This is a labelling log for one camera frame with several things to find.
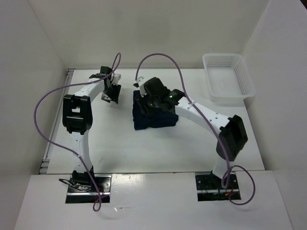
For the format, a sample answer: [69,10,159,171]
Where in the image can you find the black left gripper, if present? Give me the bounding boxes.
[101,82,122,104]

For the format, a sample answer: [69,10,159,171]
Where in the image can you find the navy blue shorts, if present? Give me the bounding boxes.
[132,91,179,130]

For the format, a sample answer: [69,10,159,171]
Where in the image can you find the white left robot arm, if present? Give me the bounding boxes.
[62,66,121,192]

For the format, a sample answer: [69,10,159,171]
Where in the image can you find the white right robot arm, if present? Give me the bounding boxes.
[134,77,248,188]

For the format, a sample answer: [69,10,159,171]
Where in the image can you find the white plastic basket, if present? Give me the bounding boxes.
[202,53,256,104]

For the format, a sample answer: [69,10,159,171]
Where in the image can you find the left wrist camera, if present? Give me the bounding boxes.
[112,74,121,85]

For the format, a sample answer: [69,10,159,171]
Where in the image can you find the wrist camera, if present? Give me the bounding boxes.
[133,76,147,97]
[112,74,121,85]

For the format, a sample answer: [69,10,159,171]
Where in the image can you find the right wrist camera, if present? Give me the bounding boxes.
[133,76,147,97]

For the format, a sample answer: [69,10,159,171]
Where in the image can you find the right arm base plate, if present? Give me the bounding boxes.
[195,172,241,201]

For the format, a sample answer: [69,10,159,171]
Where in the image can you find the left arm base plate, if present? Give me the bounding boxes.
[60,175,112,204]

